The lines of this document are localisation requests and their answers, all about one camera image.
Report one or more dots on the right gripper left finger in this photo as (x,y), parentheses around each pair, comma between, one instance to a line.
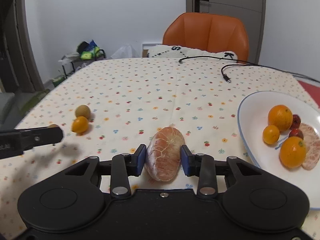
(78,195)

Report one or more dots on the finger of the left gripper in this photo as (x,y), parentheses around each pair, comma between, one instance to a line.
(34,137)

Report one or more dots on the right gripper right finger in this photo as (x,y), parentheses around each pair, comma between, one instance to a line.
(247,194)

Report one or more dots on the brown round fruit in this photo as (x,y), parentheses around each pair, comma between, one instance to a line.
(53,125)
(84,111)

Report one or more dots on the small orange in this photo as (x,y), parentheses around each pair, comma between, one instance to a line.
(80,125)
(271,134)

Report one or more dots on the peeled pomelo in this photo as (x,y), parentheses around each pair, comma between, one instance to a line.
(163,154)
(311,140)

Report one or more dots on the green round stool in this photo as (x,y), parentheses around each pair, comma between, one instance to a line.
(32,102)

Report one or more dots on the grey sofa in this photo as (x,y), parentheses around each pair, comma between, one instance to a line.
(6,102)

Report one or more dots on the large orange near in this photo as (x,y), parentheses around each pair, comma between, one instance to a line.
(292,152)

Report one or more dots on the large orange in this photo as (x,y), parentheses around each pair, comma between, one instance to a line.
(281,117)
(292,152)

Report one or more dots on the green box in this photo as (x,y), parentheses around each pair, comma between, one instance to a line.
(58,80)

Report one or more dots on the small orange in plate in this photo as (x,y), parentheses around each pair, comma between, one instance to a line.
(271,134)

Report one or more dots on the red date near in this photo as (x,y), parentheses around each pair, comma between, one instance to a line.
(296,133)

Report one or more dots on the red date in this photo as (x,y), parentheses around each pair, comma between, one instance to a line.
(295,122)
(296,133)

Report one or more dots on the peeled pomelo in plate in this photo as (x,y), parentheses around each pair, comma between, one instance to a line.
(311,140)

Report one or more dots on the floral tablecloth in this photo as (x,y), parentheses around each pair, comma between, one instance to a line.
(130,101)

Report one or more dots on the red date far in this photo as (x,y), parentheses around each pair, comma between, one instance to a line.
(295,122)

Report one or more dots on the large orange far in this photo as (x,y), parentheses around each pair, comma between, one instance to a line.
(281,117)

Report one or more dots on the black metal rack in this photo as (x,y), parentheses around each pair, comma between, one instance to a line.
(72,62)

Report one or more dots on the white plastic bag right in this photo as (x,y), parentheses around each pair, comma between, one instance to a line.
(82,65)

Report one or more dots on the white oval plate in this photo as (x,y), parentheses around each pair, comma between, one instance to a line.
(252,120)

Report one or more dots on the green yellow items on rack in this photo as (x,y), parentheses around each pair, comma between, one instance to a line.
(88,50)

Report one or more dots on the red table mat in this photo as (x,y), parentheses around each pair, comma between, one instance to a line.
(312,90)

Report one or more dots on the clear plastic bag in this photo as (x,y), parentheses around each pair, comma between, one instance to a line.
(125,52)

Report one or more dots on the cardboard framed board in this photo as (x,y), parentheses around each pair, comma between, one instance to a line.
(147,46)

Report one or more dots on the white fluffy cushion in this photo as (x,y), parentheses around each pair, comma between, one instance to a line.
(164,51)

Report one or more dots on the orange leather chair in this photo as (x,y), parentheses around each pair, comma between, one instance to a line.
(209,32)

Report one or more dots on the dark door frame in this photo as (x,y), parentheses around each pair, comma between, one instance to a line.
(18,67)

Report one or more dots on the black door handle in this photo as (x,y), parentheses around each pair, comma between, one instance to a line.
(197,4)

